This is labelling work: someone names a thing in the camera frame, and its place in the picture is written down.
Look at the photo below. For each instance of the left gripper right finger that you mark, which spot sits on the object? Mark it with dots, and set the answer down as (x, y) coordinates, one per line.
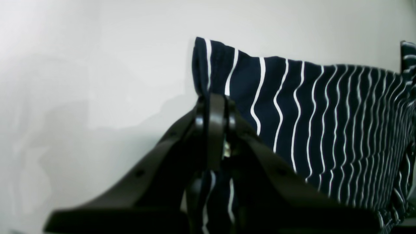
(272, 199)

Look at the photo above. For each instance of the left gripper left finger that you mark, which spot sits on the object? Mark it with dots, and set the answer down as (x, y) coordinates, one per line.
(147, 200)

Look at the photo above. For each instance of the navy white striped T-shirt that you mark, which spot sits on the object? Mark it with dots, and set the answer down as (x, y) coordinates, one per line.
(347, 130)

